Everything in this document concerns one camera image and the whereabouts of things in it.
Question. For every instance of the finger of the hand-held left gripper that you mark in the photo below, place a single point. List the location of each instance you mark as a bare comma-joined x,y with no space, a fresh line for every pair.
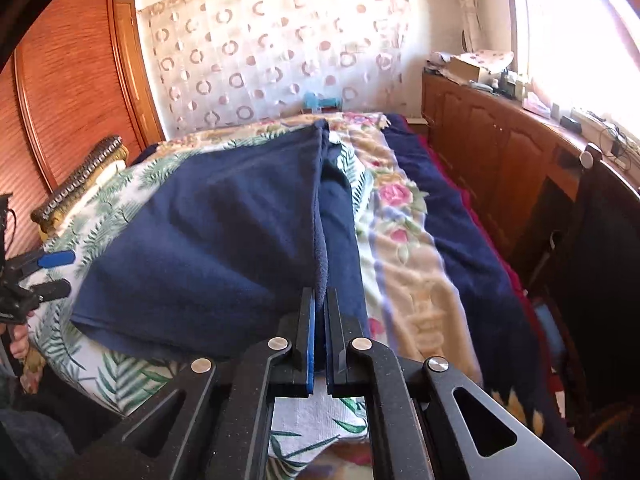
52,288
52,258

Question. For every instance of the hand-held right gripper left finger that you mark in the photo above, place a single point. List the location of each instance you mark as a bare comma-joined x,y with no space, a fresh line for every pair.
311,345

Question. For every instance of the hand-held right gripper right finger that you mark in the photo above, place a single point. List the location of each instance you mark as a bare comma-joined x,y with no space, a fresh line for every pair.
331,350

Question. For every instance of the navy t-shirt with orange print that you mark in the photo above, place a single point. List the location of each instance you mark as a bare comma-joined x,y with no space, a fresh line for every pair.
210,220

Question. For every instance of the person's left hand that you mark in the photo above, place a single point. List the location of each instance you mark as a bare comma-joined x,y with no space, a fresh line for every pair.
20,344

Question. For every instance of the yellow patterned folded cloth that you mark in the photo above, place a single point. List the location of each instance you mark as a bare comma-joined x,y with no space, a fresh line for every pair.
89,189

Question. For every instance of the navy circle-patterned folded cloth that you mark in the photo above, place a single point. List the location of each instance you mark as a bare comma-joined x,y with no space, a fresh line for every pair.
80,174

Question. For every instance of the white leaf-print bed sheet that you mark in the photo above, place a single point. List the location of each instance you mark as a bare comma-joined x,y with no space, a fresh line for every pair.
125,380

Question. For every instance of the person's dark trousers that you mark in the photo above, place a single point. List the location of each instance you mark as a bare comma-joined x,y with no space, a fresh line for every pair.
30,445

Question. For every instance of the navy floral blanket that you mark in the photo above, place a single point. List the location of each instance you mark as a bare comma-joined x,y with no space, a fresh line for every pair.
475,260

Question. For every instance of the wooden headboard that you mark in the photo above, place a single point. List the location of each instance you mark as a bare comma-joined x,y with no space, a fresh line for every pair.
75,85

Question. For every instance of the blue plastic box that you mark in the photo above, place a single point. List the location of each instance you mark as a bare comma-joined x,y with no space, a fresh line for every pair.
320,102

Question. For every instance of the wooden cabinet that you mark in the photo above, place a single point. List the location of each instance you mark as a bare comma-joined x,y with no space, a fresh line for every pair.
490,160

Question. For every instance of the white circle-patterned curtain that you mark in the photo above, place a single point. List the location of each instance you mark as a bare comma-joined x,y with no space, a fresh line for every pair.
260,60

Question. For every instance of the dark chair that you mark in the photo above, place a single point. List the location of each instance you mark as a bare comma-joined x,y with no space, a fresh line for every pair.
610,240

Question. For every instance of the cardboard box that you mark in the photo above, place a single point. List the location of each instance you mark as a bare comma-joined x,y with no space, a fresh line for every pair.
467,67

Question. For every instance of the cluster of small containers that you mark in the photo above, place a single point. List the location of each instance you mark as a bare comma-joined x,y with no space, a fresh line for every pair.
510,85

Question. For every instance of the tissue box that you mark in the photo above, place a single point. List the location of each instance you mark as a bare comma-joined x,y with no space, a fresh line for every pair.
537,104

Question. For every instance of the bright window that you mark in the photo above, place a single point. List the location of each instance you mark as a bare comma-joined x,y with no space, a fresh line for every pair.
585,35

